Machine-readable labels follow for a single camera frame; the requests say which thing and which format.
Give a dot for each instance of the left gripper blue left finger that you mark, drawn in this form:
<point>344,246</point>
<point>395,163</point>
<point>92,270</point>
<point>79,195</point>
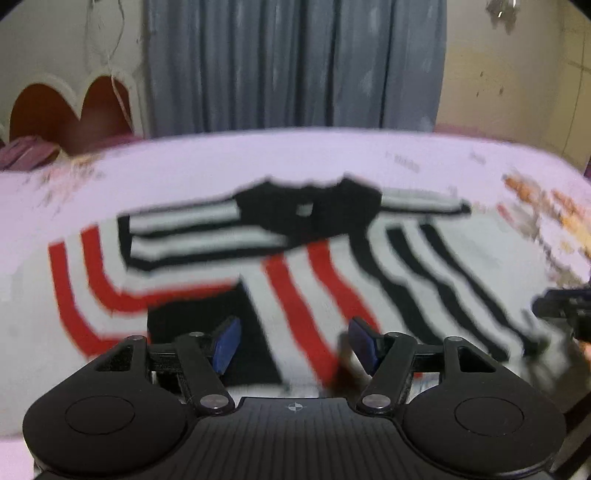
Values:
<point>203,358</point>

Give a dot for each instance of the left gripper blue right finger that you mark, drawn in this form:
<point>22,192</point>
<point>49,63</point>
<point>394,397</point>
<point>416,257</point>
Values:
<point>388,360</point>

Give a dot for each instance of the striped black red white sweater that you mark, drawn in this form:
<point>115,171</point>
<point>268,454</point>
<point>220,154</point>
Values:
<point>295,265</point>

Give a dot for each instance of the pink floral bed sheet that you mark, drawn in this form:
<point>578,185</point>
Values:
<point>122,414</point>

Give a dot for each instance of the cream round headboard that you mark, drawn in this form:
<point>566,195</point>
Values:
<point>547,107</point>

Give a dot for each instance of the maroon pillow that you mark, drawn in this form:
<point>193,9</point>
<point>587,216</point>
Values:
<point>29,153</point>

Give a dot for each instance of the blue grey curtain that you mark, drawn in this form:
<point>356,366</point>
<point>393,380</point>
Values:
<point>214,66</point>

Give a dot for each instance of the red heart-shaped headboard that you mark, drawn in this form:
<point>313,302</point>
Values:
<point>104,109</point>

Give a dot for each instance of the wall lamp fixture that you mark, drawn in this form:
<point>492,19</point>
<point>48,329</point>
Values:
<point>503,12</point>

